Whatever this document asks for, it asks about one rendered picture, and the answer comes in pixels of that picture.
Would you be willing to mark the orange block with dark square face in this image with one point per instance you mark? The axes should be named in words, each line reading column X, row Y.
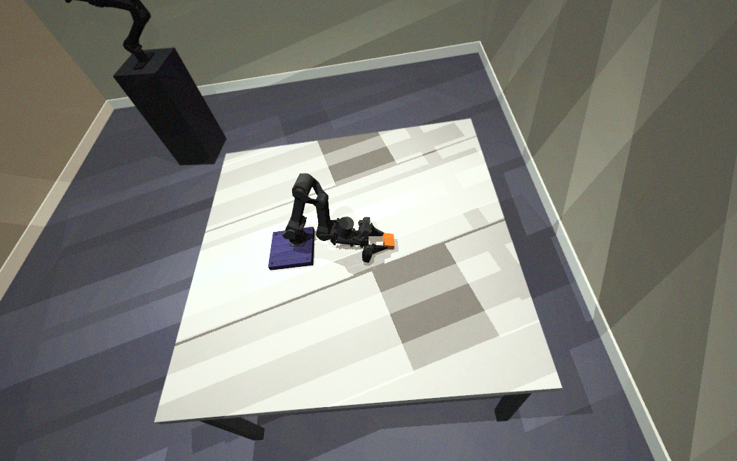
column 388, row 240

